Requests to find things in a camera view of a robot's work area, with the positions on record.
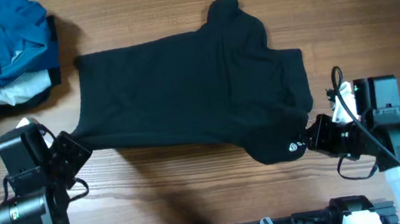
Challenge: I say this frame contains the black shorts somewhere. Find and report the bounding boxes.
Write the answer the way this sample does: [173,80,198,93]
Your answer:
[74,0,313,164]

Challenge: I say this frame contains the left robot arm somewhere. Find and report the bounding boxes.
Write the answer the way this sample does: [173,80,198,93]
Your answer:
[0,123,92,224]

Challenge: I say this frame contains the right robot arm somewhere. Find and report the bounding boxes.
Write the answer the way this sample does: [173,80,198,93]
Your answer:
[306,75,400,210]

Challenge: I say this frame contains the dark folded garment under pile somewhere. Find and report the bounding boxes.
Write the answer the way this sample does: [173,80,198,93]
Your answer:
[0,14,68,118]

